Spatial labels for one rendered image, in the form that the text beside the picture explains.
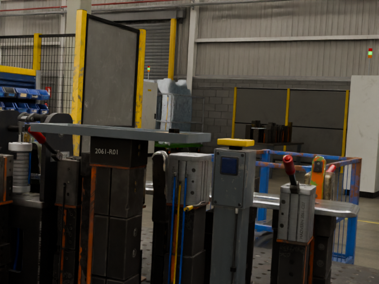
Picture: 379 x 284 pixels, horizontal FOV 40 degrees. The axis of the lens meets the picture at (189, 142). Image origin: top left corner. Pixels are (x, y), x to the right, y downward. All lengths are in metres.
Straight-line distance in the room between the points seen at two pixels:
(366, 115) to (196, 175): 7.97
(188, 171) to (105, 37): 3.59
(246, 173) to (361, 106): 8.14
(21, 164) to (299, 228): 0.72
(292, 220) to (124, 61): 3.94
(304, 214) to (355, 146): 8.00
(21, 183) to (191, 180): 0.47
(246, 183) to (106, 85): 3.79
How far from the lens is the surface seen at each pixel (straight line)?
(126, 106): 5.01
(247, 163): 1.01
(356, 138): 9.13
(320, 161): 1.49
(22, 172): 1.43
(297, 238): 1.17
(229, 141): 1.02
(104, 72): 4.71
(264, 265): 1.88
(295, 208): 1.16
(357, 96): 9.15
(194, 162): 1.21
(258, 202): 1.30
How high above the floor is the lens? 1.20
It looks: 3 degrees down
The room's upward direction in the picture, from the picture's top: 3 degrees clockwise
